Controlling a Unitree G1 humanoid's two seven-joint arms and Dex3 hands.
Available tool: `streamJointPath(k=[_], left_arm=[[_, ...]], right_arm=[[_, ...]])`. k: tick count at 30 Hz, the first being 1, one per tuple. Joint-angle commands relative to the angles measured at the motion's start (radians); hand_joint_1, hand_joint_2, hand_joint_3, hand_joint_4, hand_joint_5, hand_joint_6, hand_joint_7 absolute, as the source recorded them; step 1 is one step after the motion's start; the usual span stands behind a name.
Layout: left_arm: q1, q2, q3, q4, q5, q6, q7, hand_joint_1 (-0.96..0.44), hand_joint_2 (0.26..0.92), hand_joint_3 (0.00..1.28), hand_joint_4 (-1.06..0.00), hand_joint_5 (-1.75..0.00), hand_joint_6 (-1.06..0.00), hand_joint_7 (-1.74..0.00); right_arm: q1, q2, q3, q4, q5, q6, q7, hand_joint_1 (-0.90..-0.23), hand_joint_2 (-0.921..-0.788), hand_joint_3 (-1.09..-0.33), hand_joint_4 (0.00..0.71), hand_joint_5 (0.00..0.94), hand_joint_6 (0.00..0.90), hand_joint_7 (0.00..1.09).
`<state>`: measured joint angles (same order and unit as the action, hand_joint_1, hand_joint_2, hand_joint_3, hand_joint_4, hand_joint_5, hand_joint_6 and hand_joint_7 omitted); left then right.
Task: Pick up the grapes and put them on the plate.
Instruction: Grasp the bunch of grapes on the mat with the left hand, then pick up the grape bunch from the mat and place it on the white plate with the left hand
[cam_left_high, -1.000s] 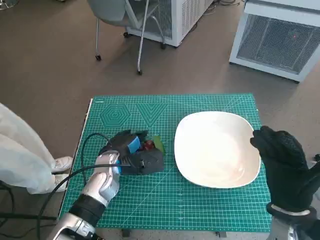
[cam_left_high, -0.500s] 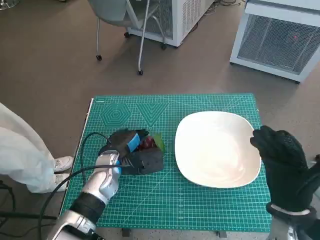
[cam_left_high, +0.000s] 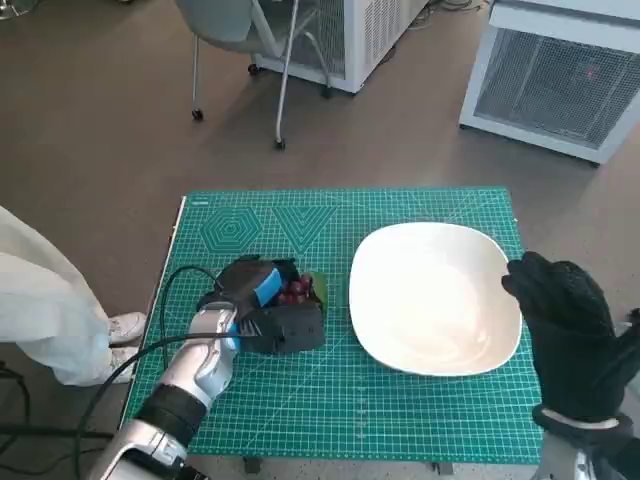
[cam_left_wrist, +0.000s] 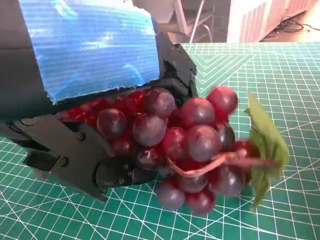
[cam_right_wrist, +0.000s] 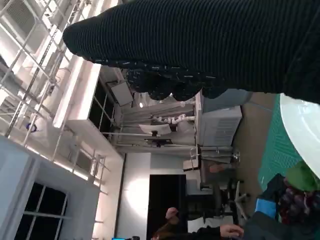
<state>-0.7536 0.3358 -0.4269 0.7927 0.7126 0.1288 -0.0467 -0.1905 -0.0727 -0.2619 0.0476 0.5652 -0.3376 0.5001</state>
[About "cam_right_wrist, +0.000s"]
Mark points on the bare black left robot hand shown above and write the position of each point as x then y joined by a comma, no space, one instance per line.
266,210

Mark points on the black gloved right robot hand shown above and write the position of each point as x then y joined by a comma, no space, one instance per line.
200,37

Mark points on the purple toy grape bunch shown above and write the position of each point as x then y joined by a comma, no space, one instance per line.
300,200

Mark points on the white plate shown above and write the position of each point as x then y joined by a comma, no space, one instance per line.
302,125

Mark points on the black office chair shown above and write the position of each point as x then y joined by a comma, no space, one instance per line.
220,200

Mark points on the green cutting mat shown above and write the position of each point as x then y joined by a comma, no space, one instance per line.
275,150

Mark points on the white mesh cabinet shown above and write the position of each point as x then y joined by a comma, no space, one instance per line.
220,125

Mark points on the hanging grey monitor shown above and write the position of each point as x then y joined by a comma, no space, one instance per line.
122,93

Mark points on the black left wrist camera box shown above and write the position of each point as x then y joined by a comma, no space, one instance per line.
275,231

